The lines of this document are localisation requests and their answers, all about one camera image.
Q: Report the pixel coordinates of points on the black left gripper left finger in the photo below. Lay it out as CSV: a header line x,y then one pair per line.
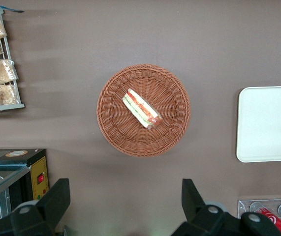
x,y
54,201

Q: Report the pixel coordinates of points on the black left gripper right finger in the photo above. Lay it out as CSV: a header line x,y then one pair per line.
x,y
194,209

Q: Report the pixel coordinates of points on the tray of packaged crackers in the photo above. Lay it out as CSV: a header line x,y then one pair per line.
x,y
5,108

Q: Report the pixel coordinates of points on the cream plastic tray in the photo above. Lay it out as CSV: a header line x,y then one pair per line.
x,y
268,123

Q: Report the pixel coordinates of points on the black food warmer appliance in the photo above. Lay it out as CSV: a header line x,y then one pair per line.
x,y
38,169

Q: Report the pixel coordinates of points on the clear acrylic bottle rack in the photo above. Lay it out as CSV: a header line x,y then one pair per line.
x,y
243,209

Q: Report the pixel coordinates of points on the round brown wicker basket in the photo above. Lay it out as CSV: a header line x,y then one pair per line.
x,y
120,127

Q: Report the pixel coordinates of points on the wrapped triangle sandwich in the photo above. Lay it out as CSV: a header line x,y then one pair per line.
x,y
140,108

